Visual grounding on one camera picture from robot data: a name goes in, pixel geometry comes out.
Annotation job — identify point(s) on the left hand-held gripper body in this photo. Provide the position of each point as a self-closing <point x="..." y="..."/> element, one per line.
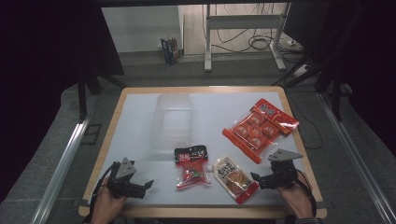
<point x="126" y="169"/>

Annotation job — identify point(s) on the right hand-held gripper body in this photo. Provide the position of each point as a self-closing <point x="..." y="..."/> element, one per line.
<point x="280" y="175"/>

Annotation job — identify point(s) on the beige snack packet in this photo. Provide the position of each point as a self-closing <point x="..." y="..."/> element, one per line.
<point x="232" y="177"/>

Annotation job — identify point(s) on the large orange snack packet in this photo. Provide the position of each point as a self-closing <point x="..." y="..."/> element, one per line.
<point x="258" y="127"/>

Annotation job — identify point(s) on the black and red snack packet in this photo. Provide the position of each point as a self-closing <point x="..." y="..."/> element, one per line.
<point x="190" y="155"/>

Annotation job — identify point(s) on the clear plastic bin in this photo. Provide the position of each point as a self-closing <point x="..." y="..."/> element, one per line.
<point x="171" y="124"/>

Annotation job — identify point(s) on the person's right hand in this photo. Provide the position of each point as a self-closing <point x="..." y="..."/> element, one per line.
<point x="295" y="202"/>

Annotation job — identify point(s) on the person's left hand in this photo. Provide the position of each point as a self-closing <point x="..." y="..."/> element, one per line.
<point x="106" y="205"/>

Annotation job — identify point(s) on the black floor hatch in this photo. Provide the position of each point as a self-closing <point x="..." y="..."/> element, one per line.
<point x="91" y="133"/>

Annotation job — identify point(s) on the white table mat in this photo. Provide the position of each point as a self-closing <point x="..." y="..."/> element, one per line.
<point x="218" y="109"/>

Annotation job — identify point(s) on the black metal stand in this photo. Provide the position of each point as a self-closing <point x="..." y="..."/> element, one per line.
<point x="336" y="93"/>
<point x="82" y="93"/>

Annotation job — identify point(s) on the blue carton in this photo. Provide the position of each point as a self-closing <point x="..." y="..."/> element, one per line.
<point x="169" y="51"/>

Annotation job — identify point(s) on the black curtain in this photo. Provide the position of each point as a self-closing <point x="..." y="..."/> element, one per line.
<point x="367" y="62"/>
<point x="37" y="77"/>

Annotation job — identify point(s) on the white power strip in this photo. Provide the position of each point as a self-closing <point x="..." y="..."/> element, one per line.
<point x="293" y="43"/>

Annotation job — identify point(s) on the aluminium rail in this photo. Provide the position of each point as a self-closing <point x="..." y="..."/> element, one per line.
<point x="62" y="168"/>
<point x="360" y="161"/>

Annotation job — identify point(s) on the white metal stand frame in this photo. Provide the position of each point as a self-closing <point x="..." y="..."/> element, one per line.
<point x="243" y="21"/>

